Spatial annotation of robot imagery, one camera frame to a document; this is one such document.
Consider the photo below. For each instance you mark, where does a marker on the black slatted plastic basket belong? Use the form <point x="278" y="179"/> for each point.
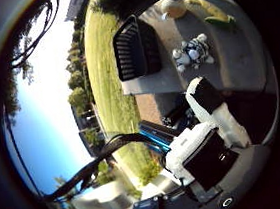
<point x="134" y="51"/>

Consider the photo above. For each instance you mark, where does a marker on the beige round plush toy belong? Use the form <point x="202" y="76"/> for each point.
<point x="173" y="7"/>

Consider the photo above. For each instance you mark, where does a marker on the dark low building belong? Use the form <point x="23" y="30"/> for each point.
<point x="86" y="123"/>

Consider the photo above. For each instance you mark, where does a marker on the black white striped plush toy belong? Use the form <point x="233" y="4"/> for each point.
<point x="195" y="52"/>

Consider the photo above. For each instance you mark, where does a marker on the yellow corn plush toy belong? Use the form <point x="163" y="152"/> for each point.
<point x="205" y="7"/>

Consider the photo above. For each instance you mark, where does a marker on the blue metal frame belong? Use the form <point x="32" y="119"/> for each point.
<point x="155" y="136"/>

